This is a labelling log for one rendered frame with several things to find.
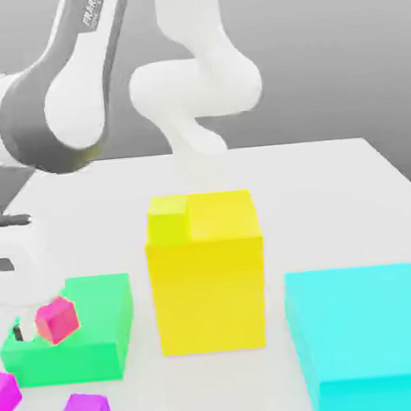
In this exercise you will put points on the small magenta cube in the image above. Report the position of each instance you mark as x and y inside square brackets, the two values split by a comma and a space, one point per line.
[6, 395]

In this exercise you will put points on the small red cube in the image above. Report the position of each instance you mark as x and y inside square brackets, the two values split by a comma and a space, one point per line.
[57, 320]

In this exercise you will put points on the large cyan box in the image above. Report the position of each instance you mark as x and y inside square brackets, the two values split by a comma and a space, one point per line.
[363, 328]

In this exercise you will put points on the small yellow cube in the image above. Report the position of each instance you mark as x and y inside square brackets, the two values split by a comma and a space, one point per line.
[168, 226]

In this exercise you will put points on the large yellow box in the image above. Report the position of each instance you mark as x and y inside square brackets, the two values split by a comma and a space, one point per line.
[209, 289]

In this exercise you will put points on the large green box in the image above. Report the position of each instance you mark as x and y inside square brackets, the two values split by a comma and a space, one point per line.
[98, 341]

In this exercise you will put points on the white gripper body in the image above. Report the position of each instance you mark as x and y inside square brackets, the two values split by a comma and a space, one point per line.
[23, 295]

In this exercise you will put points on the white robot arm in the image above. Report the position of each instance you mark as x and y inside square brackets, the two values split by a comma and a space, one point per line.
[195, 87]

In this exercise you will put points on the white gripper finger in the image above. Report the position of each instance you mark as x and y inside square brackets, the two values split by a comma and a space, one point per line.
[27, 328]

